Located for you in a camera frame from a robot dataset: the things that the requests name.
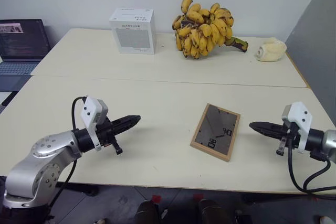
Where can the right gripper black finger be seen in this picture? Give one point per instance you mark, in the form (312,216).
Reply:
(267,132)
(265,125)

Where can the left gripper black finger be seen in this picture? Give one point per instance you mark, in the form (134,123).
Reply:
(123,128)
(126,119)

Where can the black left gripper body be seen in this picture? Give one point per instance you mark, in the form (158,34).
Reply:
(105,130)

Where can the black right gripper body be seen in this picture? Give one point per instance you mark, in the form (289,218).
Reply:
(288,134)

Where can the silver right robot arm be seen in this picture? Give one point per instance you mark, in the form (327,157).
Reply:
(326,140)

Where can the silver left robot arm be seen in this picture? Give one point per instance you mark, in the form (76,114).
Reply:
(44,155)

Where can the open dark laptop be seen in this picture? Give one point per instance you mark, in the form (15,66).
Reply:
(21,43)

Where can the cream peeled fruit lump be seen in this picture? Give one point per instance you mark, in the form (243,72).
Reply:
(271,50)

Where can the dark rounded shape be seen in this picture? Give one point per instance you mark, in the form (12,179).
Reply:
(147,212)
(210,212)

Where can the white cardboard box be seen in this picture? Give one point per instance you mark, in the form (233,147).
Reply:
(134,32)

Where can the grey partition panel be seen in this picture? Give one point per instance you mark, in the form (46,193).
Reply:
(315,37)

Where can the yellow banana bunch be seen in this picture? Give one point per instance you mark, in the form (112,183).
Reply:
(202,32)

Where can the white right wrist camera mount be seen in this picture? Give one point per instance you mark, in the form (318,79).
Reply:
(302,116)

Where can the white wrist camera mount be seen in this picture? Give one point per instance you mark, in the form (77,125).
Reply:
(302,116)
(90,108)

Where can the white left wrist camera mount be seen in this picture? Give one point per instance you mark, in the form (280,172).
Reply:
(90,108)

